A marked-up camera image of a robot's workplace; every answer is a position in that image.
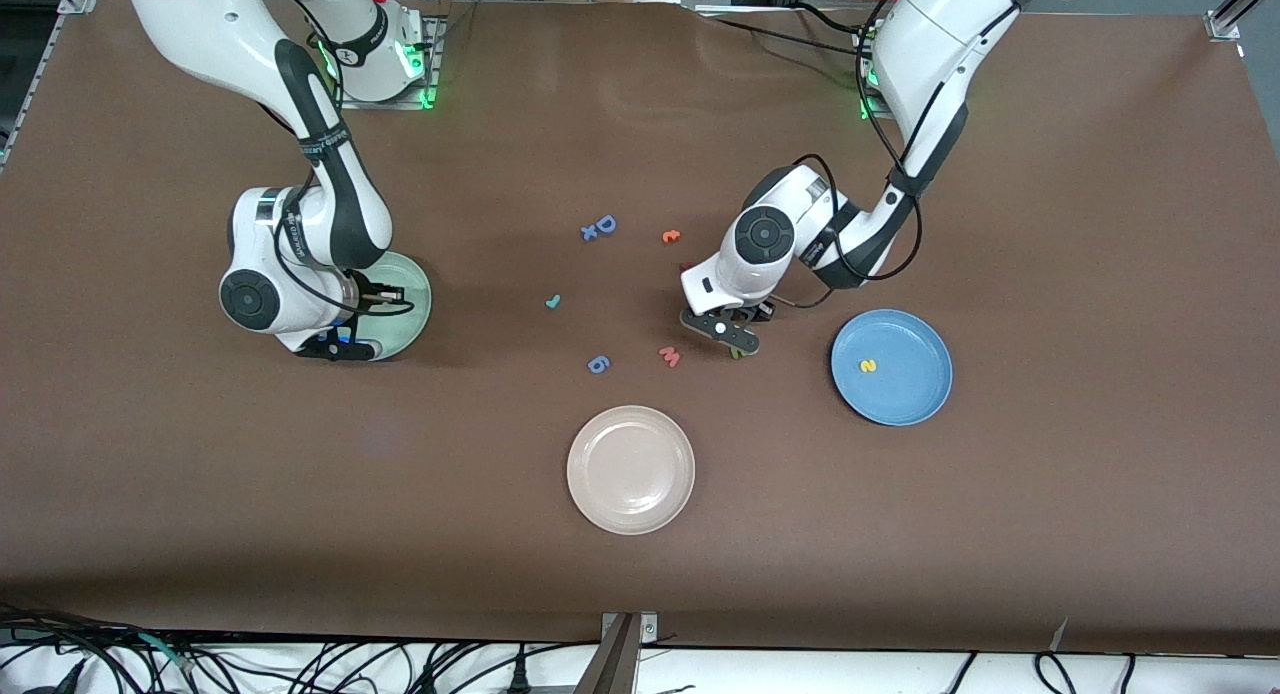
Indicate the pale green plate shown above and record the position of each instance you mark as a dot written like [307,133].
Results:
[410,324]

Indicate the dark support beam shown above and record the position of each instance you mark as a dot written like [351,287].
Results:
[610,669]

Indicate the white paper tag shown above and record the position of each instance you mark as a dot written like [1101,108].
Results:
[1058,639]

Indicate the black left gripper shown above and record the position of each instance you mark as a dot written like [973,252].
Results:
[764,311]

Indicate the beige plate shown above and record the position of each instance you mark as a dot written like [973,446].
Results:
[630,469]

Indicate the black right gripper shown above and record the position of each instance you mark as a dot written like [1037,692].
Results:
[372,296]

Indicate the blue plate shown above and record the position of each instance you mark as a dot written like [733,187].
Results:
[900,394]

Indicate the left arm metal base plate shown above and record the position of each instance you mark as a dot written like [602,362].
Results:
[866,104]

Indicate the pink foam letter w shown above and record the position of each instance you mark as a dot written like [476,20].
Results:
[670,357]

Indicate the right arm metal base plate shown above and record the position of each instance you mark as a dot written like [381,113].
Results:
[385,103]

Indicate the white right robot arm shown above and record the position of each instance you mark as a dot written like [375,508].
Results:
[330,204]

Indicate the blue foam number 6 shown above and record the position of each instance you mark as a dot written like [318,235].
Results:
[597,365]

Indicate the blue foam letter D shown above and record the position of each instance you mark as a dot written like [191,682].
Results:
[600,224]

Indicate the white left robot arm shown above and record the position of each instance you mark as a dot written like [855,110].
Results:
[930,54]

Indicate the silver table edge bracket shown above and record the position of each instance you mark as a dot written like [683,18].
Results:
[648,629]

